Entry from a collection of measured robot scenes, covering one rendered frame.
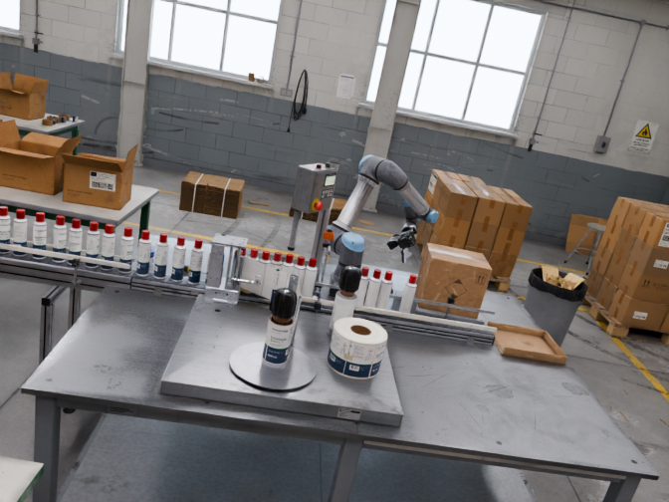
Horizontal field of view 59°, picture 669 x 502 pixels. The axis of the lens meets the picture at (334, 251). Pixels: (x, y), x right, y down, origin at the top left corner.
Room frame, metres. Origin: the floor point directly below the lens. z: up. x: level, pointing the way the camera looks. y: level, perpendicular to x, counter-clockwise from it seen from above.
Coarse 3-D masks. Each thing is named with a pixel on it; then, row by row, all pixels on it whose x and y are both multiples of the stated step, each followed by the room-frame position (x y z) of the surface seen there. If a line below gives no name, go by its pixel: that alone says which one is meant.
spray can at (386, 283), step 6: (384, 276) 2.46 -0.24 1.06; (390, 276) 2.45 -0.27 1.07; (384, 282) 2.44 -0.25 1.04; (390, 282) 2.45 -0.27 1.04; (384, 288) 2.44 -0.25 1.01; (390, 288) 2.45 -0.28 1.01; (378, 294) 2.46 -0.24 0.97; (384, 294) 2.44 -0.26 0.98; (378, 300) 2.45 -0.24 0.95; (384, 300) 2.44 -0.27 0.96; (378, 306) 2.44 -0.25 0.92; (384, 306) 2.44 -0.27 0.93
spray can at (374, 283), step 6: (378, 270) 2.46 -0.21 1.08; (378, 276) 2.44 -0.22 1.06; (372, 282) 2.43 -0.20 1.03; (378, 282) 2.43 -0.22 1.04; (372, 288) 2.43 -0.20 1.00; (378, 288) 2.44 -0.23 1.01; (366, 294) 2.45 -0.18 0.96; (372, 294) 2.43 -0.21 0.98; (366, 300) 2.44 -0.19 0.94; (372, 300) 2.43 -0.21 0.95; (366, 306) 2.43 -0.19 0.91; (372, 306) 2.43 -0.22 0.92; (366, 312) 2.43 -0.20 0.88
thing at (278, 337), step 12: (288, 288) 1.84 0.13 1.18; (276, 300) 1.79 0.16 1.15; (288, 300) 1.79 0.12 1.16; (276, 312) 1.79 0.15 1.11; (288, 312) 1.79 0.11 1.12; (276, 324) 1.78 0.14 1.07; (288, 324) 1.81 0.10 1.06; (276, 336) 1.78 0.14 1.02; (288, 336) 1.79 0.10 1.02; (264, 348) 1.80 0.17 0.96; (276, 348) 1.78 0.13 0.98; (288, 348) 1.81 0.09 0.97; (264, 360) 1.79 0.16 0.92; (276, 360) 1.78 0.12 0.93
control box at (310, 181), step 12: (300, 168) 2.45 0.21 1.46; (312, 168) 2.44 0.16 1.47; (324, 168) 2.49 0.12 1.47; (300, 180) 2.44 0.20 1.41; (312, 180) 2.42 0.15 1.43; (324, 180) 2.47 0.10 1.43; (300, 192) 2.44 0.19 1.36; (312, 192) 2.41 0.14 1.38; (300, 204) 2.43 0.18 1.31; (312, 204) 2.41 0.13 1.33; (324, 204) 2.50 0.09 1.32
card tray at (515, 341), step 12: (492, 324) 2.65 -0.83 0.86; (504, 324) 2.66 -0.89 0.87; (504, 336) 2.59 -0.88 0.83; (516, 336) 2.62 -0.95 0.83; (528, 336) 2.65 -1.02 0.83; (540, 336) 2.68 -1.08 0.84; (504, 348) 2.40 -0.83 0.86; (516, 348) 2.49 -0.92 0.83; (528, 348) 2.52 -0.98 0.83; (540, 348) 2.54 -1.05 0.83; (552, 348) 2.57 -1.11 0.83; (540, 360) 2.41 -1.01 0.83; (552, 360) 2.42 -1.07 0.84; (564, 360) 2.43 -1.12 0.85
